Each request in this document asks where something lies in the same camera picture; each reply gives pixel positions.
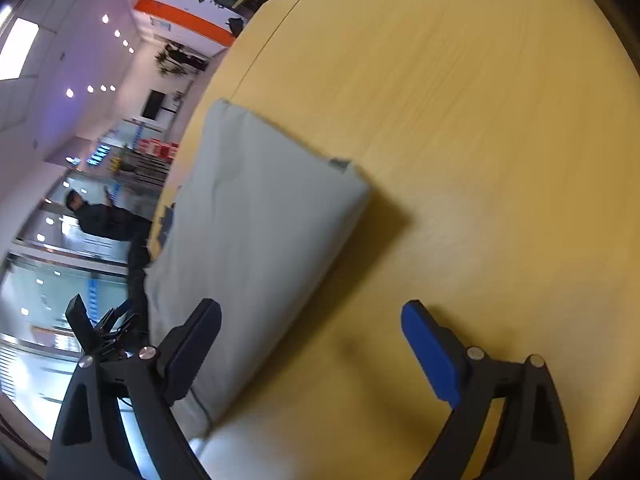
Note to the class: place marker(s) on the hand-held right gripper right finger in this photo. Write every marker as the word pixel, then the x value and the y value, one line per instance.
pixel 432 355

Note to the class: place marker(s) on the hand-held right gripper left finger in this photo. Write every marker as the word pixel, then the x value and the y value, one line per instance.
pixel 192 355

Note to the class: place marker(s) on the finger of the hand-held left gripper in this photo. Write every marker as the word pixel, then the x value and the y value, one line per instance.
pixel 82 322
pixel 120 330

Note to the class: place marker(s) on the beige and black jacket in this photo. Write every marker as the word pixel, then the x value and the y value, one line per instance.
pixel 255 220

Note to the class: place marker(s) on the black display stand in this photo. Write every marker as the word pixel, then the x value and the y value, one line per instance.
pixel 147 170

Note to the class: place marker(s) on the sunflower bouquet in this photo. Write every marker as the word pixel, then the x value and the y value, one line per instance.
pixel 118 160

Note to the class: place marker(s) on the stack of red boxes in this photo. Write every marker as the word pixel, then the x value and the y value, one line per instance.
pixel 159 148

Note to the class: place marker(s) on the black television screen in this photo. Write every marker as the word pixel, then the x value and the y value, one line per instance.
pixel 153 105

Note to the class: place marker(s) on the small potted plant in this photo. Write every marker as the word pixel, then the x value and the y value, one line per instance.
pixel 177 96

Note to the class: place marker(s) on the tall potted palm plant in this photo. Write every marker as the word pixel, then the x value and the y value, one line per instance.
pixel 169 60

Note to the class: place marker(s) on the black backpack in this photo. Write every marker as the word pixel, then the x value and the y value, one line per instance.
pixel 236 26

